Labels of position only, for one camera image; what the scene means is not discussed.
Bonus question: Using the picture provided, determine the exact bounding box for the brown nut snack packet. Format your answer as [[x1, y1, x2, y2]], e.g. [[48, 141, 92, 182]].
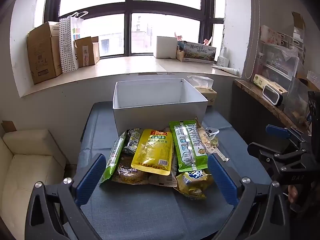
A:
[[111, 154, 152, 185]]

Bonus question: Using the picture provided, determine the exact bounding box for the black window frame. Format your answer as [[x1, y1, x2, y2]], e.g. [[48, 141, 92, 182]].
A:
[[44, 0, 225, 58]]

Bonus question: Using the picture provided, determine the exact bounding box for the white tube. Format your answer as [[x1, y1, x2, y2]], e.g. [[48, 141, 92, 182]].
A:
[[211, 65, 240, 75]]

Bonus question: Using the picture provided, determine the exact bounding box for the narrow green snack packet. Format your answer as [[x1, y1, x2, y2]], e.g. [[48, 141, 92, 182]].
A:
[[99, 131, 127, 184]]

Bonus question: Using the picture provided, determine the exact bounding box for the person's right hand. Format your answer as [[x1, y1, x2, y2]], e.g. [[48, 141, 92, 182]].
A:
[[287, 184, 298, 204]]

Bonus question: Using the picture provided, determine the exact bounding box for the white framed device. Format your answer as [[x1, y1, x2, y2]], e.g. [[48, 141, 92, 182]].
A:
[[262, 85, 284, 106]]

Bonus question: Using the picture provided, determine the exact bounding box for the beige tissue pack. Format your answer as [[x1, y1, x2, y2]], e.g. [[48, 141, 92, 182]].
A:
[[187, 75, 217, 106]]

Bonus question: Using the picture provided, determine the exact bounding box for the yellow snack packet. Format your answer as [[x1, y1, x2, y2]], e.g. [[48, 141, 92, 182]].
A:
[[131, 129, 174, 177]]

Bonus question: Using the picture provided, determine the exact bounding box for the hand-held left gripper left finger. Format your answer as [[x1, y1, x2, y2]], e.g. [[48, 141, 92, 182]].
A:
[[25, 153, 107, 240]]

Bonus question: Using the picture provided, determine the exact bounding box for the large brown cardboard box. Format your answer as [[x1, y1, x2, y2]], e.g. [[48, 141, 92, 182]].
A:
[[27, 21, 63, 85]]

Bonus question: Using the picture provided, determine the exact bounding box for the wooden side shelf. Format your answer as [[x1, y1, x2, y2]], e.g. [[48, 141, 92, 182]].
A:
[[234, 79, 310, 133]]

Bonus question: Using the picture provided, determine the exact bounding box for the white bottle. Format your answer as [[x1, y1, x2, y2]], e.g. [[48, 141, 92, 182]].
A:
[[216, 46, 230, 67]]

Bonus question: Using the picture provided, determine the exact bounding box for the small open cardboard box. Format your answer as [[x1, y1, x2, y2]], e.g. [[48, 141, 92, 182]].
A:
[[74, 36, 100, 67]]

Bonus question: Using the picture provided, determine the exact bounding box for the white windowsill box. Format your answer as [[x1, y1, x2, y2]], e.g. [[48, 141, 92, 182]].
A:
[[153, 36, 177, 59]]

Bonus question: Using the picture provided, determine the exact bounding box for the clear plastic organiser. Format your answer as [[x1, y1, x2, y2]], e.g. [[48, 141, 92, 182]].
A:
[[259, 25, 307, 80]]

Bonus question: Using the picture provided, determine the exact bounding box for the cream sofa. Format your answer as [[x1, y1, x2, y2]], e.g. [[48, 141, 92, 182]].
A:
[[0, 129, 67, 230]]

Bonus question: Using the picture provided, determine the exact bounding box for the small wooden stand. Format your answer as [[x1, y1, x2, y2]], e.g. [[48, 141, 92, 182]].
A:
[[176, 44, 185, 62]]

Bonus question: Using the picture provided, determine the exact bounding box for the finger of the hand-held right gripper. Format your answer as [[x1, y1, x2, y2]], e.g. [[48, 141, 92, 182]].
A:
[[247, 142, 309, 172], [265, 124, 310, 145]]

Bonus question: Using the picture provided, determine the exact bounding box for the white cardboard box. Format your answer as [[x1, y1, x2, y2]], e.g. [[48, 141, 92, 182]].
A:
[[112, 78, 209, 137]]

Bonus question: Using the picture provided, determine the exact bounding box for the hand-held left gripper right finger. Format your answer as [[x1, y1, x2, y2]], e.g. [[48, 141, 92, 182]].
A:
[[208, 153, 292, 240]]

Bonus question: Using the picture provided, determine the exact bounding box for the small green white snack packet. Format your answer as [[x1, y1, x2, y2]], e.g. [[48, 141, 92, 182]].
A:
[[124, 128, 143, 155]]

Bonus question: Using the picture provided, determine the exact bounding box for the blue tablecloth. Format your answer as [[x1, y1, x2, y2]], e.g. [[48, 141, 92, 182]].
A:
[[76, 101, 273, 240]]

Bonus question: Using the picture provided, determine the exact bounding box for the dotted white paper bag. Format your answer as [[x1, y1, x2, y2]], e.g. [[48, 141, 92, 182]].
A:
[[59, 11, 89, 74]]

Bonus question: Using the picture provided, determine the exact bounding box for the torn cardboard box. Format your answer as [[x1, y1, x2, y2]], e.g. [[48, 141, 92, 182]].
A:
[[291, 11, 306, 30]]

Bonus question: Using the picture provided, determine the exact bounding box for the flat cardboard piece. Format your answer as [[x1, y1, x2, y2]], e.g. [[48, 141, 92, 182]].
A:
[[1, 120, 17, 132]]

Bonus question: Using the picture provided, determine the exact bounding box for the yellow chip bag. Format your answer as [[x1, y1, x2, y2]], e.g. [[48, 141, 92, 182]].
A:
[[176, 169, 214, 200]]

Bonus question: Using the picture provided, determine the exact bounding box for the clear plastic bag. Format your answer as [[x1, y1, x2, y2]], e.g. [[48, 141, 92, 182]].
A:
[[285, 76, 313, 124]]

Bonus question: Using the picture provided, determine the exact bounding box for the clear meat snack packet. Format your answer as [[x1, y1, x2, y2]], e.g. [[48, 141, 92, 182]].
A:
[[196, 120, 230, 163]]

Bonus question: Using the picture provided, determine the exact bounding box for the landscape printed carton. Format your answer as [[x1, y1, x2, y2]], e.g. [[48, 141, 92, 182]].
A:
[[182, 41, 217, 64]]

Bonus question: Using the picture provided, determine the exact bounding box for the wide green snack packet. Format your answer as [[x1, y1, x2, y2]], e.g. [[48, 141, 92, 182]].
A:
[[169, 119, 209, 173]]

